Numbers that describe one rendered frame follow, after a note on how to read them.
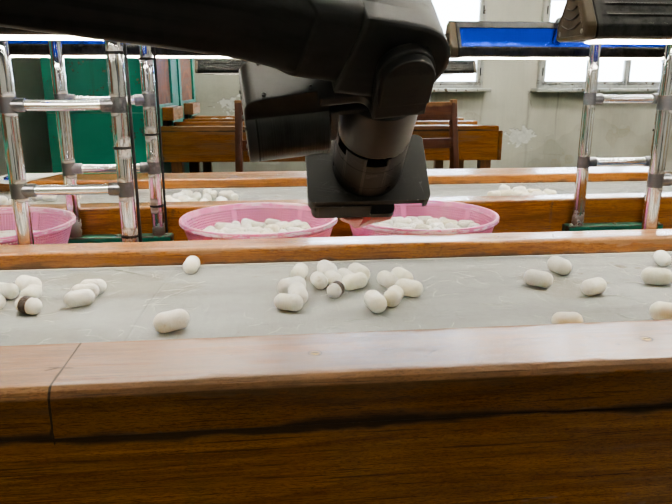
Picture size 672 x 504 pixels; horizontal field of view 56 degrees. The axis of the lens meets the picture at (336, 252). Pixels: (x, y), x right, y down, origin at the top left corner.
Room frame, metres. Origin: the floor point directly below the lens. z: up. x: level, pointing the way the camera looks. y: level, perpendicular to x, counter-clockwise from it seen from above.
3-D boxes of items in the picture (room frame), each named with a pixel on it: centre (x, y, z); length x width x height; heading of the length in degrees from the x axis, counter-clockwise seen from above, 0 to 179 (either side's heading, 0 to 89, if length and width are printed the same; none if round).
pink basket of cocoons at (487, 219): (1.09, -0.15, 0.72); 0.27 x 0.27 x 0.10
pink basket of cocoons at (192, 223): (1.06, 0.13, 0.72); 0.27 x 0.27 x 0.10
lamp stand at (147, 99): (1.23, 0.41, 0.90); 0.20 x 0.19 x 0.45; 96
